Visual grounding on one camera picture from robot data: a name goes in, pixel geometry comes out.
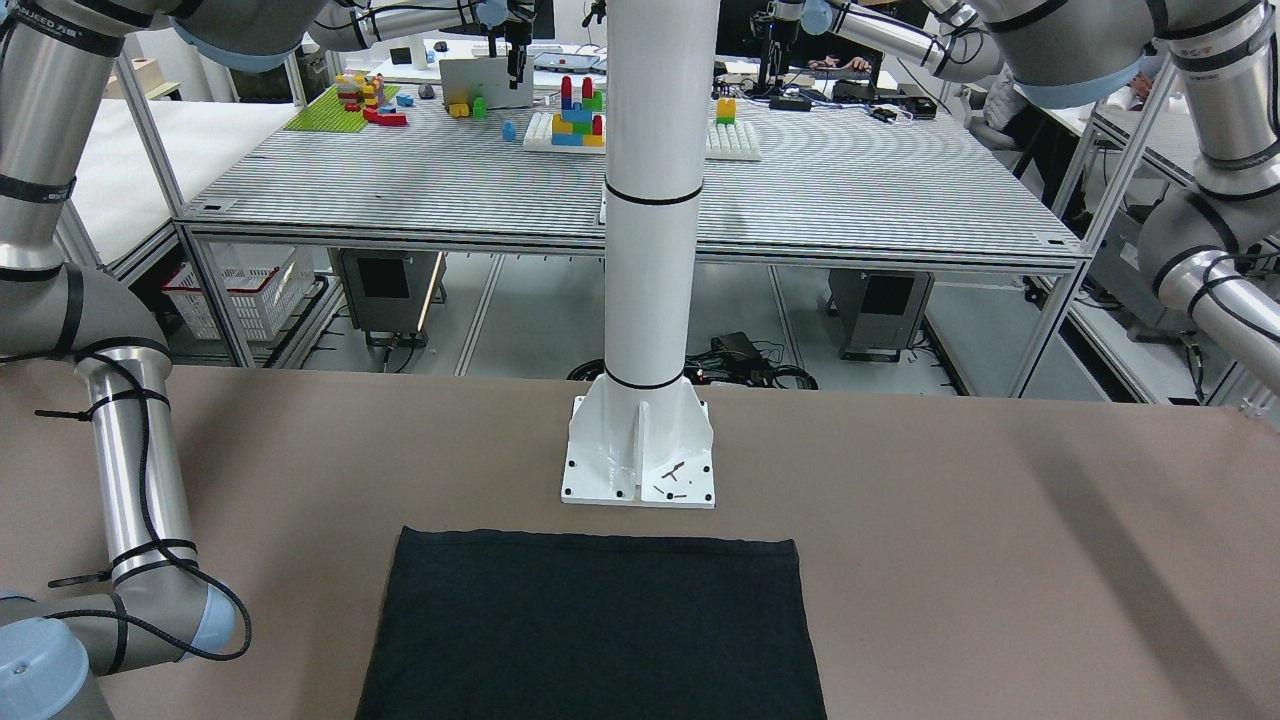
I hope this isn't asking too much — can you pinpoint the black printed t-shirt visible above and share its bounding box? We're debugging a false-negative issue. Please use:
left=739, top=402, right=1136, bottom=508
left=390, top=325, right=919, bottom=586
left=356, top=528, right=827, bottom=719

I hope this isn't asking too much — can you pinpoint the green lego baseplate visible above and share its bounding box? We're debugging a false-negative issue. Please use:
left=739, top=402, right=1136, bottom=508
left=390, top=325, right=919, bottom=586
left=283, top=85, right=410, bottom=133

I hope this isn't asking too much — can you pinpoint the white plastic crate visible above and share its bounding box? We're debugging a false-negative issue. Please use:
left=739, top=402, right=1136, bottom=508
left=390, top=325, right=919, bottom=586
left=161, top=249, right=315, bottom=342

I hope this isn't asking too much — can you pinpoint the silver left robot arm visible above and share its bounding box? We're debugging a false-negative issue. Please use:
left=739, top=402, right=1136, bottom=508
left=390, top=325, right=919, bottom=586
left=940, top=1, right=1277, bottom=391

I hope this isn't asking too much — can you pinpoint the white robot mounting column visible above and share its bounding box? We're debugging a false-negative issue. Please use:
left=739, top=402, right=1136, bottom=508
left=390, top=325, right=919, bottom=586
left=561, top=1, right=719, bottom=509

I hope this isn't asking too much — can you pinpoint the aluminium frame striped table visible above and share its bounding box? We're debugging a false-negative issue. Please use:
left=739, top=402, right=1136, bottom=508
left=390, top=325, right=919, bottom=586
left=175, top=101, right=1091, bottom=397

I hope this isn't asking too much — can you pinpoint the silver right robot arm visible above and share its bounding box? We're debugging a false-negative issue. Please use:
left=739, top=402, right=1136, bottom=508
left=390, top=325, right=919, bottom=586
left=1, top=1, right=323, bottom=719

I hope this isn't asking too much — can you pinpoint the white lego baseplate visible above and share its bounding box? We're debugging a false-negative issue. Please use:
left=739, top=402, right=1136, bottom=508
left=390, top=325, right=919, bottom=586
left=705, top=119, right=763, bottom=161

